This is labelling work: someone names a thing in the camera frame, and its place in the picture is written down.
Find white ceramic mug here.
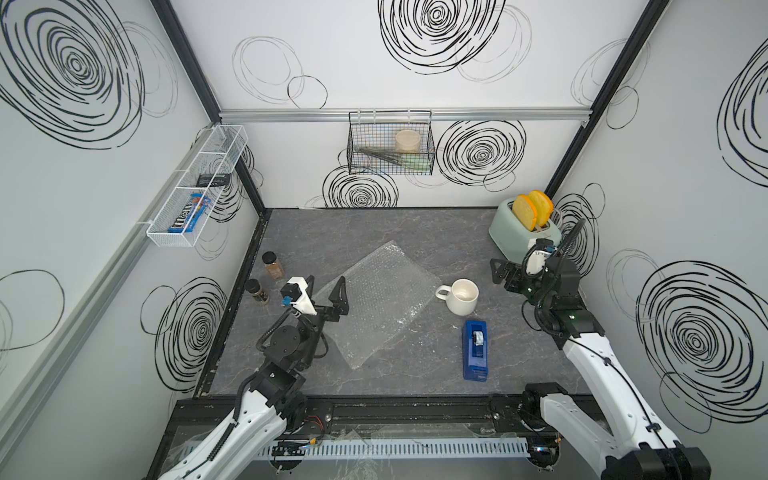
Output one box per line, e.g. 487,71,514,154
435,279,479,316

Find black wire wall basket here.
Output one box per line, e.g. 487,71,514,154
346,109,436,176

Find yellow toast slice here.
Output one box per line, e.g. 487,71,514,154
512,194,538,231
528,190,554,228

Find rear yellow toast slice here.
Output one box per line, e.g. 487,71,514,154
528,190,554,228

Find beige round container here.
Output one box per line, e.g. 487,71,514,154
395,129,422,154

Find blue tape dispenser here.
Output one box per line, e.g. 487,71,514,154
462,320,489,382

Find clear bubble wrap sheet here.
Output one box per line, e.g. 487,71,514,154
324,241,439,369

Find small black box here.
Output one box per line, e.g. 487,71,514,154
196,173,231,188

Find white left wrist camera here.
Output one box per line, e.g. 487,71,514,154
280,276,316,314

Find dark spice jar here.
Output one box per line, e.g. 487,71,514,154
244,278,269,304

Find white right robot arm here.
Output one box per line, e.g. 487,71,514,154
490,254,712,479

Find front yellow toast slice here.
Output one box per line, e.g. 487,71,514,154
512,194,538,231

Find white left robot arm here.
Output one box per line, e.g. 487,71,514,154
162,275,350,479

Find white slotted cable duct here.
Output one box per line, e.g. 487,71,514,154
253,438,529,461

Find blue candy packet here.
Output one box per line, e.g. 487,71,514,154
167,193,211,234

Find green item in basket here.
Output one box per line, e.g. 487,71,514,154
400,153,432,172

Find white wire wall shelf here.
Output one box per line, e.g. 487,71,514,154
146,124,247,248

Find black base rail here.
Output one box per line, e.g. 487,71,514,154
165,393,533,435

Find mint green toaster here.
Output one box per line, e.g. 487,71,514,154
489,198,563,264

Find brown spice jar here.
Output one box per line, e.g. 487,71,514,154
261,251,285,280

